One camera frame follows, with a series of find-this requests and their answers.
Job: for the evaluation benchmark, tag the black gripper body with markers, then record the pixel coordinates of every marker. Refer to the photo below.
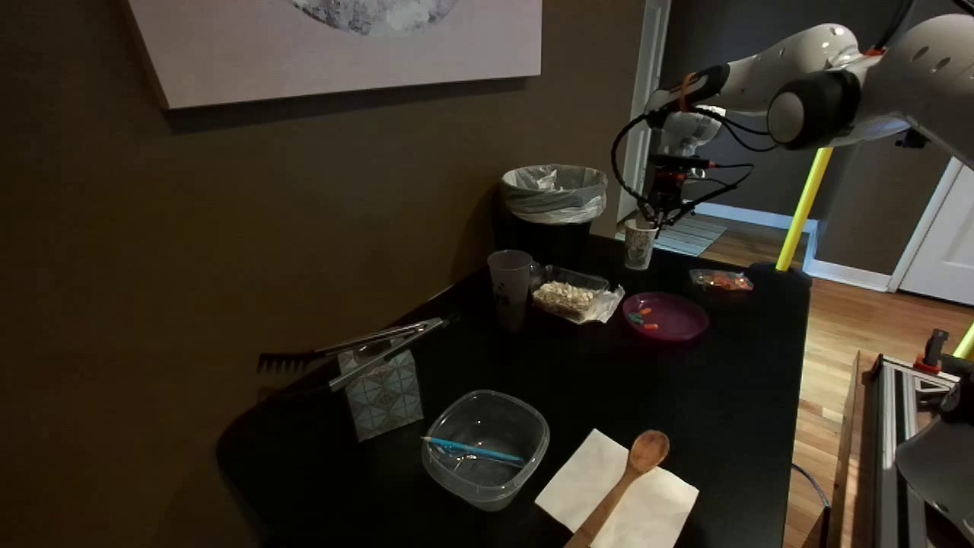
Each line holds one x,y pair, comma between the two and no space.
677,168

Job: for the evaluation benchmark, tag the white paper coffee cup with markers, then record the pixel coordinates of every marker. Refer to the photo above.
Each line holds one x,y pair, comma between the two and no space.
641,249

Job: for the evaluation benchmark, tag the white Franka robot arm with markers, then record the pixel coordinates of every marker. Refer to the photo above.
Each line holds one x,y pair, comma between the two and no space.
914,71

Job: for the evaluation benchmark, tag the glass cup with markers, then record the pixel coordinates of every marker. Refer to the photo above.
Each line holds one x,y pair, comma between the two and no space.
384,397

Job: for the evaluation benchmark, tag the grey door mat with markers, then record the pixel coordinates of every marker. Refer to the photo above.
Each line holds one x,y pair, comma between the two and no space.
702,235

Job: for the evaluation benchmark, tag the orange candy packet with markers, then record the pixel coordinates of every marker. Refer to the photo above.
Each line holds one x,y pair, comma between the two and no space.
720,277

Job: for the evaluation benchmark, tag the dark red saucer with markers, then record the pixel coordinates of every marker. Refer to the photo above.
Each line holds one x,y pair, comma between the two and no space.
666,317

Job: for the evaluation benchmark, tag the clear bag of snacks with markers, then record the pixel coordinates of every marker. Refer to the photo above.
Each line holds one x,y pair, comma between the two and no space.
573,296

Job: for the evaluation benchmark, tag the long yellow pole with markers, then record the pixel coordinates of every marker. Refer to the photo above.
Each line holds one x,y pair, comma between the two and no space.
804,208

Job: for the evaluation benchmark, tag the clear plastic tumbler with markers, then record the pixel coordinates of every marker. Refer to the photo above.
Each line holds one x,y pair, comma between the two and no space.
509,287

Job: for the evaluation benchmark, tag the wooden spoon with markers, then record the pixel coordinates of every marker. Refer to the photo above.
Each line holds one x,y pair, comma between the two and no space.
641,461

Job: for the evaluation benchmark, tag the white door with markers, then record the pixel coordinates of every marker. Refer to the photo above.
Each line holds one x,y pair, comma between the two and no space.
944,245

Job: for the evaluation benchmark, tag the white paper napkin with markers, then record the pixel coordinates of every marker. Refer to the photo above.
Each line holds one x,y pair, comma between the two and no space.
611,490

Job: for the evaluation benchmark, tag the clear plastic food container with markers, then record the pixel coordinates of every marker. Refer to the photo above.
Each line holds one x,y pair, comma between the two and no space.
487,445

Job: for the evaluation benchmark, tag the metal tongs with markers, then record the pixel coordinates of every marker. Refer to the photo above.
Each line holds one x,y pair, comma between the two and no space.
390,342

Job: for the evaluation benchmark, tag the blue straw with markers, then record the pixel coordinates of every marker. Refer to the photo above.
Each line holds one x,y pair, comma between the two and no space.
476,448

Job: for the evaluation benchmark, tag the black and red clamp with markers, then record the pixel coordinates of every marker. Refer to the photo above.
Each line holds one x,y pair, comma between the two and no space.
933,348

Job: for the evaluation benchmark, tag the short yellow pole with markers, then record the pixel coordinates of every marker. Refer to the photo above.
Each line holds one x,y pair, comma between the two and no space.
965,342

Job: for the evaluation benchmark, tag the white door frame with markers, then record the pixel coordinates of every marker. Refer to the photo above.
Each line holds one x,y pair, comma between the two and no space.
646,61

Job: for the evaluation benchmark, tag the white canvas wall picture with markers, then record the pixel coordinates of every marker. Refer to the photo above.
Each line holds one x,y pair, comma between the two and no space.
336,47

